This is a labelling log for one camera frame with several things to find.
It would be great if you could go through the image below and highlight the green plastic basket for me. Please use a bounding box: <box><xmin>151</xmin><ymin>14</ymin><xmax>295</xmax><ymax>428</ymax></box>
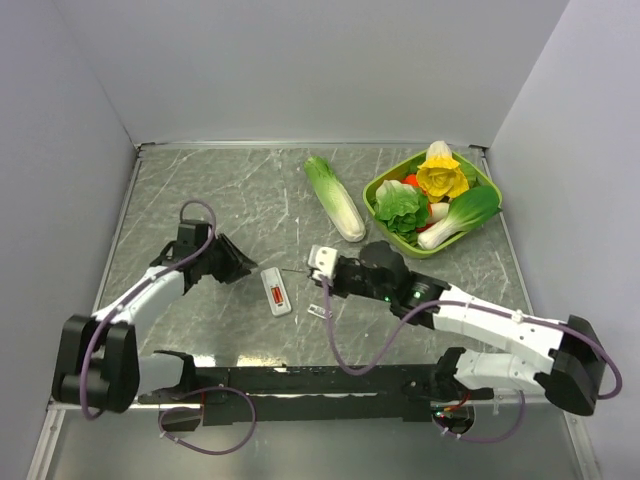
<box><xmin>363</xmin><ymin>148</ymin><xmax>502</xmax><ymax>259</ymax></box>

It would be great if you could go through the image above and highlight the green lettuce toy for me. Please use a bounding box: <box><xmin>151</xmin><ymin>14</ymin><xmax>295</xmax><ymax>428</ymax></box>
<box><xmin>374</xmin><ymin>180</ymin><xmax>431</xmax><ymax>246</ymax></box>

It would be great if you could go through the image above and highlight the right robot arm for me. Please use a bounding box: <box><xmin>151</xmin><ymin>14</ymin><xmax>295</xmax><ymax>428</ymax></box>
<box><xmin>309</xmin><ymin>241</ymin><xmax>607</xmax><ymax>416</ymax></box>

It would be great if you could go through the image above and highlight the orange carrot toy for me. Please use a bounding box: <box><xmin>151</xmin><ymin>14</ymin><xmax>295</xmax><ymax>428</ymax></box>
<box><xmin>403</xmin><ymin>174</ymin><xmax>420</xmax><ymax>188</ymax></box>

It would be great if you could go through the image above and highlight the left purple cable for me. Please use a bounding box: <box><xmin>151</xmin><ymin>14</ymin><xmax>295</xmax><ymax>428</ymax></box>
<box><xmin>79</xmin><ymin>199</ymin><xmax>218</xmax><ymax>420</ymax></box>

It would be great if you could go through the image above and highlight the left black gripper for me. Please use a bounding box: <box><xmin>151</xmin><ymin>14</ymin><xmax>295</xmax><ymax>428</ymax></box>
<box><xmin>197</xmin><ymin>233</ymin><xmax>258</xmax><ymax>284</ymax></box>

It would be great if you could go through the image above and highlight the purple cable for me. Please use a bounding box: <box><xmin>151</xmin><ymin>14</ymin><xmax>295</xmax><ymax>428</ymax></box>
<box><xmin>79</xmin><ymin>199</ymin><xmax>218</xmax><ymax>420</ymax></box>
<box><xmin>321</xmin><ymin>277</ymin><xmax>624</xmax><ymax>401</ymax></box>

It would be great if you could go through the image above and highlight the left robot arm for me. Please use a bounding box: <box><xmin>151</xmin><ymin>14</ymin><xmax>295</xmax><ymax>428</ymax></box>
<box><xmin>51</xmin><ymin>220</ymin><xmax>257</xmax><ymax>419</ymax></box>

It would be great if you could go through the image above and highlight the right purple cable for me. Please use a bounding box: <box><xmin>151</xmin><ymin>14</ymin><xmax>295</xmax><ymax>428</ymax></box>
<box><xmin>321</xmin><ymin>277</ymin><xmax>624</xmax><ymax>401</ymax></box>

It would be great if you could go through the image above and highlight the bok choy toy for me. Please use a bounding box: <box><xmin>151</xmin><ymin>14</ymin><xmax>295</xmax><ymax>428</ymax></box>
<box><xmin>417</xmin><ymin>186</ymin><xmax>501</xmax><ymax>250</ymax></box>

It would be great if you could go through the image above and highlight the napa cabbage toy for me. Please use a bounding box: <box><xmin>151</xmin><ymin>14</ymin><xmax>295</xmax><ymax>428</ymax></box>
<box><xmin>303</xmin><ymin>156</ymin><xmax>366</xmax><ymax>243</ymax></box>

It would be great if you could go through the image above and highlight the yellow cabbage toy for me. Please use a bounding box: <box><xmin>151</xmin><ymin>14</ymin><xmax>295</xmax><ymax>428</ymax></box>
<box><xmin>416</xmin><ymin>141</ymin><xmax>470</xmax><ymax>203</ymax></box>

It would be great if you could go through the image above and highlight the red battery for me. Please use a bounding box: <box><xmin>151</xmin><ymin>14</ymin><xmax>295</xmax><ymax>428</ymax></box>
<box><xmin>270</xmin><ymin>285</ymin><xmax>285</xmax><ymax>306</ymax></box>

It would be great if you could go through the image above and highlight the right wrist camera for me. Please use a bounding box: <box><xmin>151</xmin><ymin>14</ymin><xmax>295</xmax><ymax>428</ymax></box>
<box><xmin>307</xmin><ymin>245</ymin><xmax>339</xmax><ymax>284</ymax></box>

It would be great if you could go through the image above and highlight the black base bar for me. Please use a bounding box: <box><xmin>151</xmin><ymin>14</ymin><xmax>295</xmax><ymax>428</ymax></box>
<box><xmin>139</xmin><ymin>354</ymin><xmax>494</xmax><ymax>426</ymax></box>

